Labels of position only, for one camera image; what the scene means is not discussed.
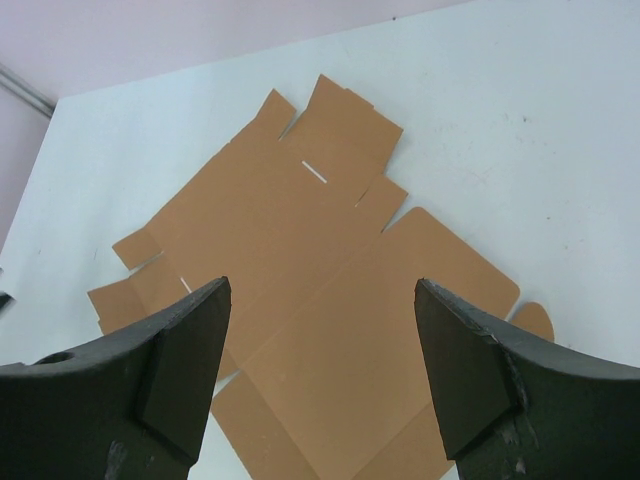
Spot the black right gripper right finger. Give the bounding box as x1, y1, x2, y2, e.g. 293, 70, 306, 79
414, 279, 639, 479

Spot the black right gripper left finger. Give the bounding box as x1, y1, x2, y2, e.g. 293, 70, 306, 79
1, 277, 231, 479

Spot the brown cardboard box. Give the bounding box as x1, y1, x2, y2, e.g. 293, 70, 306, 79
89, 76, 554, 479

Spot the aluminium frame post left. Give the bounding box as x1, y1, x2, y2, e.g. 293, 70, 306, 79
0, 64, 56, 119

